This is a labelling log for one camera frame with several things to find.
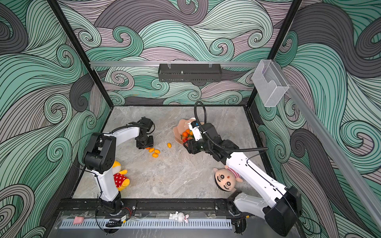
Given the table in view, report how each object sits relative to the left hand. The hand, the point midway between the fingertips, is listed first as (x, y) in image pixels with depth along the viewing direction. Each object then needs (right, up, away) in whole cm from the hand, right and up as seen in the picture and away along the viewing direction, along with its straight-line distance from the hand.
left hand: (149, 145), depth 96 cm
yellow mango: (+13, 0, 0) cm, 13 cm away
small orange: (+24, +7, +2) cm, 25 cm away
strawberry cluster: (+24, +4, 0) cm, 24 cm away
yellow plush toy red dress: (-10, -16, -18) cm, 26 cm away
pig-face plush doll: (+45, -13, -21) cm, 52 cm away
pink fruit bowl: (+22, +12, +9) cm, 27 cm away
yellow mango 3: (+5, -4, -1) cm, 7 cm away
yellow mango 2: (+2, -2, -4) cm, 5 cm away
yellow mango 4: (+4, -6, -4) cm, 8 cm away
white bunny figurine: (+21, -29, -28) cm, 45 cm away
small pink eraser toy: (-26, -30, -28) cm, 49 cm away
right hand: (+26, +5, -22) cm, 34 cm away
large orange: (0, -1, -3) cm, 4 cm away
